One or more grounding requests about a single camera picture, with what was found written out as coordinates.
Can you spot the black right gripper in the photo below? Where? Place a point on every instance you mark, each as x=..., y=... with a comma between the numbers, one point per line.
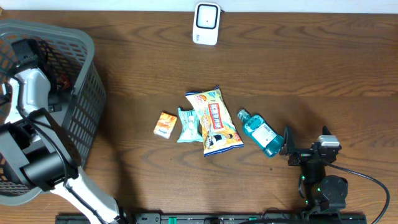
x=300, y=155

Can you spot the red Top chocolate bar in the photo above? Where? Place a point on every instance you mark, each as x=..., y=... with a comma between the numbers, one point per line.
x=63, y=82

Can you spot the teal mouthwash bottle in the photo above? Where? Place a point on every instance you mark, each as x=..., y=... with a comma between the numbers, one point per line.
x=261, y=133

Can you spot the yellow wet wipes pack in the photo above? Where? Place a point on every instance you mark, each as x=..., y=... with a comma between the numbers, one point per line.
x=218, y=131

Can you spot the mint green snack pouch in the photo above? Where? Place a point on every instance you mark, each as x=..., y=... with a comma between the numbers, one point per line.
x=190, y=126

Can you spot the small orange tissue pack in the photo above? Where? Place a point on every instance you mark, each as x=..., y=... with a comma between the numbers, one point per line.
x=165, y=125

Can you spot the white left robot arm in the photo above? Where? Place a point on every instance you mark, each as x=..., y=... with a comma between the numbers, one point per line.
x=39, y=153

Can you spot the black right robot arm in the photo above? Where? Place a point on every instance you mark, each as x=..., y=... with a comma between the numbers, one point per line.
x=324, y=194

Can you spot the white barcode scanner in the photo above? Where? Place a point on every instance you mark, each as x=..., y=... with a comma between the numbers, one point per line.
x=206, y=23

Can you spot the grey plastic shopping basket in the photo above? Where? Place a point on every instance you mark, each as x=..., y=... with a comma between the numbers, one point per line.
x=73, y=52

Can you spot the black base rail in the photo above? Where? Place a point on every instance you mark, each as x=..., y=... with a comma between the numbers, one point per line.
x=273, y=217

